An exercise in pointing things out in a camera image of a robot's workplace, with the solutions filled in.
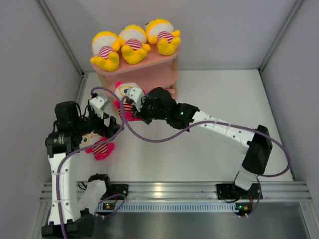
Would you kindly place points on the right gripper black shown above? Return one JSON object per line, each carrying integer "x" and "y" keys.
{"x": 140, "y": 113}

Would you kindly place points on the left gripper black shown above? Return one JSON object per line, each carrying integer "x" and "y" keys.
{"x": 103, "y": 131}

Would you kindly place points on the white pink bear plush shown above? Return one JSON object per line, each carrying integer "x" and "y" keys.
{"x": 99, "y": 152}
{"x": 120, "y": 91}

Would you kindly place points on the yellow frog plush toy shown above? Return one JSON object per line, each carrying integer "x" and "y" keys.
{"x": 161, "y": 32}

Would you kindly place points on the boy doll plush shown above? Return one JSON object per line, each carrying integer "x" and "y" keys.
{"x": 170, "y": 90}

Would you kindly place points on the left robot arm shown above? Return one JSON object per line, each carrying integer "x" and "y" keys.
{"x": 72, "y": 217}

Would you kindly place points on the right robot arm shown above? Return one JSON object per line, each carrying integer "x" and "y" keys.
{"x": 256, "y": 146}

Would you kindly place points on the pink three-tier shelf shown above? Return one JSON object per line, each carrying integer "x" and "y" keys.
{"x": 155, "y": 70}

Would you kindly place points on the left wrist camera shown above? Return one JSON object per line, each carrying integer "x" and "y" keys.
{"x": 98, "y": 103}

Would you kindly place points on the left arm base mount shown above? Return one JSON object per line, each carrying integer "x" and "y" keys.
{"x": 113, "y": 189}

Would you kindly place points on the aluminium front rail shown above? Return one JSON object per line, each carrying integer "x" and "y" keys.
{"x": 207, "y": 191}

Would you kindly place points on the white slotted cable duct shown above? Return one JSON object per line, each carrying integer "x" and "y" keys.
{"x": 167, "y": 207}

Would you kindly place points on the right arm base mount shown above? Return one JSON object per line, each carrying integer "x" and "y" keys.
{"x": 230, "y": 192}

